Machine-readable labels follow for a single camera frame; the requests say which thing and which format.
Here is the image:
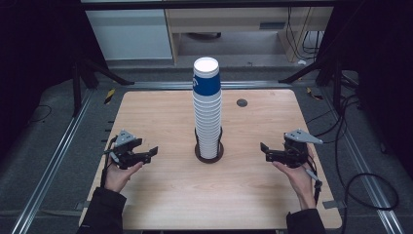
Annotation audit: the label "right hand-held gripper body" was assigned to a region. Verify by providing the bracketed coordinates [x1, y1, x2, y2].
[282, 128, 324, 170]

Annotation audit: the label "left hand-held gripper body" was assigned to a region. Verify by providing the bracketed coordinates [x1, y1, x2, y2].
[103, 129, 152, 171]

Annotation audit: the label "dark brown cup holder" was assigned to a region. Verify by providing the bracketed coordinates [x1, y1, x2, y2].
[194, 126, 225, 165]

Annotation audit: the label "stack of white paper cups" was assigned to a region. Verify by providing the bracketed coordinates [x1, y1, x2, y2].
[192, 57, 224, 160]

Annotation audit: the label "person's left hand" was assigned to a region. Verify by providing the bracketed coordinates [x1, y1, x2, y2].
[103, 160, 144, 194]

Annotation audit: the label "person's right hand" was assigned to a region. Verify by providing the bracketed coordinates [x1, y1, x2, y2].
[272, 148, 318, 211]

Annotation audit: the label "yellow black striped tape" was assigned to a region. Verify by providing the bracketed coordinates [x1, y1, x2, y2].
[103, 88, 117, 105]
[306, 87, 324, 101]

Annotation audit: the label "black metal stand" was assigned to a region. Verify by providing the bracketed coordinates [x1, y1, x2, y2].
[278, 58, 358, 115]
[71, 58, 135, 117]

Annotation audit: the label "white cabinet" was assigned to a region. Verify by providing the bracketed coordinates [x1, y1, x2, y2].
[85, 9, 173, 61]

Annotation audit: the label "light wooden desk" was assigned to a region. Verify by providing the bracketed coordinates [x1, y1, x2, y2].
[164, 7, 334, 63]

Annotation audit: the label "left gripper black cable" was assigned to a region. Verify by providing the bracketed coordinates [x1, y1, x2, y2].
[99, 136, 119, 188]

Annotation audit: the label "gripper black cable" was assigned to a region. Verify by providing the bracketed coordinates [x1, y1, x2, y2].
[99, 136, 119, 188]
[303, 155, 324, 207]

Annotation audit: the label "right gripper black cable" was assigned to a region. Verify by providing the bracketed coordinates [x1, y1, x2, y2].
[303, 155, 324, 207]

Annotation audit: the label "thick black floor cable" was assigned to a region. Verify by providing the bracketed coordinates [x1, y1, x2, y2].
[306, 93, 400, 234]

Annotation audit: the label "aluminium floor rail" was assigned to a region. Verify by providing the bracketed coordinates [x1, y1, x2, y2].
[10, 87, 95, 234]
[127, 80, 294, 91]
[319, 87, 406, 234]

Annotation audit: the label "thin black floor cable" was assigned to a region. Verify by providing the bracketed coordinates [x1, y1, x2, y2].
[26, 103, 54, 127]

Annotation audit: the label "black cables under desk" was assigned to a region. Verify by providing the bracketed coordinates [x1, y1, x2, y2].
[285, 6, 325, 61]

